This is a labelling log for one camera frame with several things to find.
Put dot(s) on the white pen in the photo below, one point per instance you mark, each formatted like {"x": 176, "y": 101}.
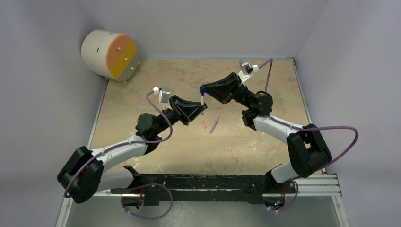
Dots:
{"x": 202, "y": 102}

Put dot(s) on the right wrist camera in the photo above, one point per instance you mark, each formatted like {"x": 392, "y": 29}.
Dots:
{"x": 247, "y": 70}

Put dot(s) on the purple pen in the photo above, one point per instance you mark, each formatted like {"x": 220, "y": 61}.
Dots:
{"x": 214, "y": 125}

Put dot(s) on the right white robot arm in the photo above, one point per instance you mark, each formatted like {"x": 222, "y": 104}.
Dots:
{"x": 307, "y": 149}

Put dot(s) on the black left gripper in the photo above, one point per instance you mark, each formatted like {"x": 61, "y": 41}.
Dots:
{"x": 185, "y": 111}

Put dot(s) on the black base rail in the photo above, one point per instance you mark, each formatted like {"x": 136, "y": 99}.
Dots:
{"x": 253, "y": 189}

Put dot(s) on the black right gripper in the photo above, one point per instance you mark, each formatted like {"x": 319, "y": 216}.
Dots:
{"x": 234, "y": 87}

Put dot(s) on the aluminium frame rail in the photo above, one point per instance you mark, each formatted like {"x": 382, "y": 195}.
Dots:
{"x": 319, "y": 185}

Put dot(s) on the round mini drawer cabinet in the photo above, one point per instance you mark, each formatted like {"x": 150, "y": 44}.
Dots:
{"x": 111, "y": 55}

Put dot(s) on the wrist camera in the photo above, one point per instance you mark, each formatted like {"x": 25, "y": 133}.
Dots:
{"x": 247, "y": 70}
{"x": 163, "y": 96}

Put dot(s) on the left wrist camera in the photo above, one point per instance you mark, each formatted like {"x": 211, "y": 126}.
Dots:
{"x": 163, "y": 96}

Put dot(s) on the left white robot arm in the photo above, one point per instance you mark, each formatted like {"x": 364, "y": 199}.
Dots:
{"x": 81, "y": 175}

